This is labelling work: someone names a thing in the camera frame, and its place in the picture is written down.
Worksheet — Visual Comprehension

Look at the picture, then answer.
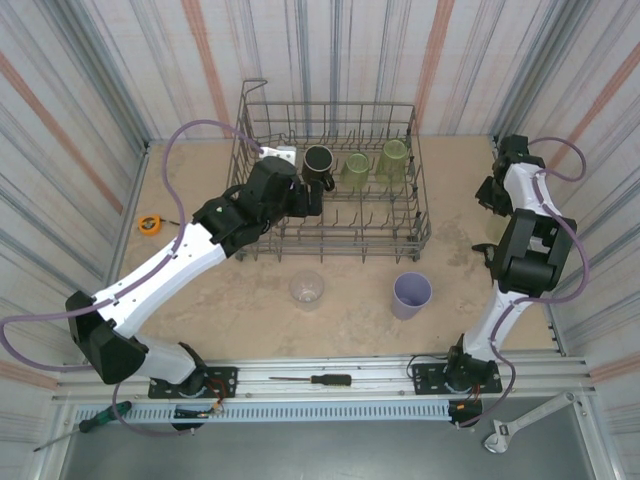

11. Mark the aluminium mounting rail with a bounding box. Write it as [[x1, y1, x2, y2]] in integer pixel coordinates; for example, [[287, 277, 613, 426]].
[[52, 355, 599, 405]]

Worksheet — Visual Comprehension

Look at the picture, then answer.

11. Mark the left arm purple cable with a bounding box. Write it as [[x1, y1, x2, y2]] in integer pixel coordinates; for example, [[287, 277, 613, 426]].
[[0, 120, 266, 441]]

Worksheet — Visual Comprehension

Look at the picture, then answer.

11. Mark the green handled screwdriver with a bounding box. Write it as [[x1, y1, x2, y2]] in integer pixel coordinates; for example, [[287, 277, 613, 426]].
[[33, 400, 133, 453]]

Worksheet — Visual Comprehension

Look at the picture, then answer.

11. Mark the clear plastic cup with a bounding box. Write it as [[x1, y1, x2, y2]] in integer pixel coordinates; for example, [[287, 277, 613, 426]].
[[288, 270, 326, 311]]

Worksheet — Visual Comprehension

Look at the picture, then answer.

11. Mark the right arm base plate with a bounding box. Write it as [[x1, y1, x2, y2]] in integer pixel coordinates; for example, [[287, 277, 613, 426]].
[[412, 362, 503, 396]]

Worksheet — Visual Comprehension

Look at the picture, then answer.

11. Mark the slotted cable duct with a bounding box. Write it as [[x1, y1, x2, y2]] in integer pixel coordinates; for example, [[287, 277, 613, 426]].
[[73, 402, 453, 425]]

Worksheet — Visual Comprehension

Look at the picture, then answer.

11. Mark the short green plastic cup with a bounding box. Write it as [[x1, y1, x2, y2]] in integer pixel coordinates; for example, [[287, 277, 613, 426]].
[[340, 151, 372, 191]]

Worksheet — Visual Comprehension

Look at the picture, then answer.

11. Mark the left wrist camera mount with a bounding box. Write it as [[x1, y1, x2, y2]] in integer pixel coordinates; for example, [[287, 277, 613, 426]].
[[260, 145, 298, 164]]

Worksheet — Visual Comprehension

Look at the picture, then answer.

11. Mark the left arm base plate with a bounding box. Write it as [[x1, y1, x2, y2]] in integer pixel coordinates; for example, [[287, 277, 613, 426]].
[[148, 366, 239, 400]]

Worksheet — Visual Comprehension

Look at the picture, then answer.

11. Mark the black handled screwdriver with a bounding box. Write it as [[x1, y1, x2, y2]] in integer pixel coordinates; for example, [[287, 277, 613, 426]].
[[268, 373, 353, 386]]

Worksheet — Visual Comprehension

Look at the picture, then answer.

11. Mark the lavender plastic cup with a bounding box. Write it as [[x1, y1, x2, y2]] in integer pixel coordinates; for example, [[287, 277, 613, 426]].
[[391, 271, 433, 321]]

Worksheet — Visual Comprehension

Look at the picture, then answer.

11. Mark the small black object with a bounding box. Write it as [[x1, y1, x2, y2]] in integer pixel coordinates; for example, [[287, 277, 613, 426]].
[[471, 242, 497, 267]]

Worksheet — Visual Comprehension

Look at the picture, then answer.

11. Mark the grey wire dish rack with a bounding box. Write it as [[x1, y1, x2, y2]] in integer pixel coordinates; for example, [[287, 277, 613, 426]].
[[223, 78, 433, 265]]

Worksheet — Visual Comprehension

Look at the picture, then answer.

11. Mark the black mug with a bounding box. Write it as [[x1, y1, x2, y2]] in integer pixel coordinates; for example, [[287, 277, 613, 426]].
[[301, 145, 337, 192]]

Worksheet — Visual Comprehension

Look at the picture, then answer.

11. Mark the tall green plastic cup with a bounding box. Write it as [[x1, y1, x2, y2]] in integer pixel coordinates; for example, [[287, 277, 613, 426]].
[[375, 139, 409, 186]]

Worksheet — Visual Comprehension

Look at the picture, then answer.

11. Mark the yellow tape measure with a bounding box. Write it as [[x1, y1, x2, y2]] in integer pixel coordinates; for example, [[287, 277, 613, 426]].
[[137, 213, 179, 236]]

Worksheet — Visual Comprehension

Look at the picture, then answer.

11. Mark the silver adjustable wrench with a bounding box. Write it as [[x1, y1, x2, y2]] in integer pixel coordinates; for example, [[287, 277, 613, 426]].
[[482, 391, 584, 455]]

